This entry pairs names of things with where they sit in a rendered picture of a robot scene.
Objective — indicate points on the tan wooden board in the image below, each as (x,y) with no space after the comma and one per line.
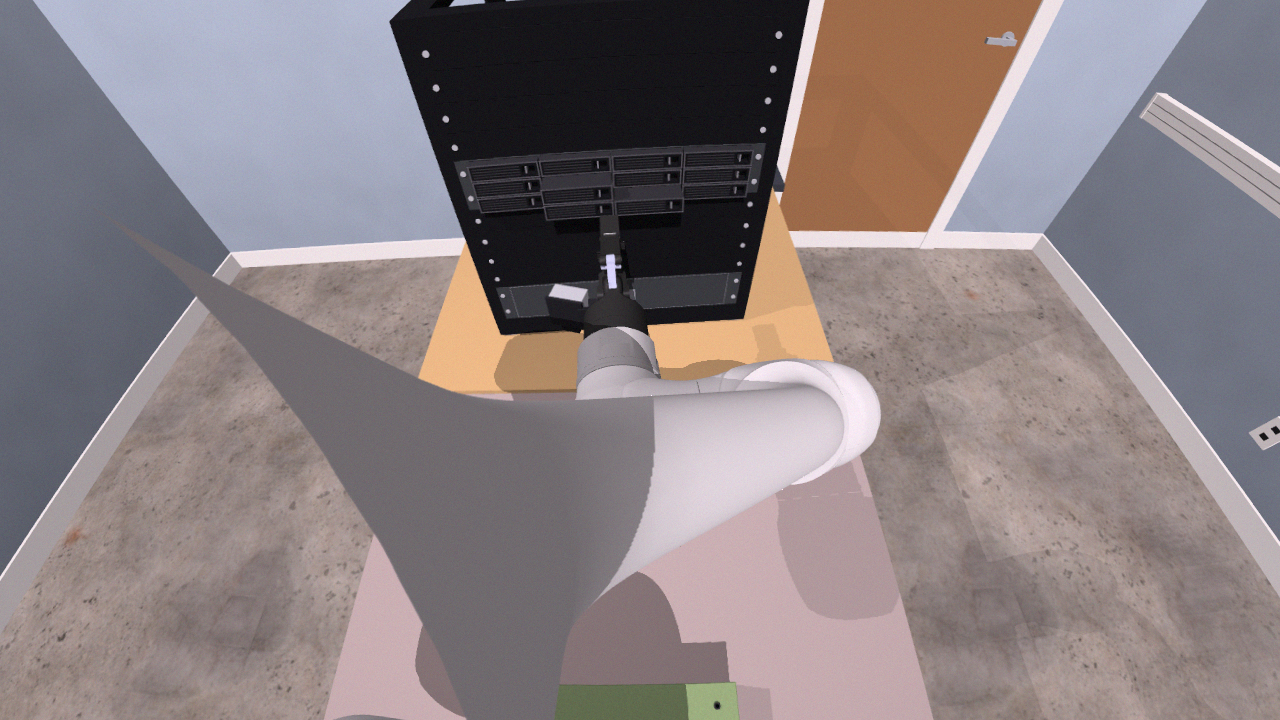
(468,355)

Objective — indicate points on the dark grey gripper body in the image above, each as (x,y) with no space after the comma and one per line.
(614,310)

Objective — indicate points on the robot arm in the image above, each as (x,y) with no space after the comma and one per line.
(505,520)

